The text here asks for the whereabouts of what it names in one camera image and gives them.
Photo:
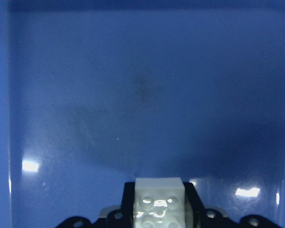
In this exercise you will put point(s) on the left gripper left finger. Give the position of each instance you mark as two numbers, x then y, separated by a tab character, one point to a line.
121	217

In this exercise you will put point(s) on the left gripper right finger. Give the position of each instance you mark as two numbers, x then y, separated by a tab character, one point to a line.
199	216

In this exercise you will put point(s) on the white block with studs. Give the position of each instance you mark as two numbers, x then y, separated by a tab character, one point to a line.
159	203

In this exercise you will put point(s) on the blue plastic tray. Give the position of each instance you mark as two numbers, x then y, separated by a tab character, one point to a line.
96	93

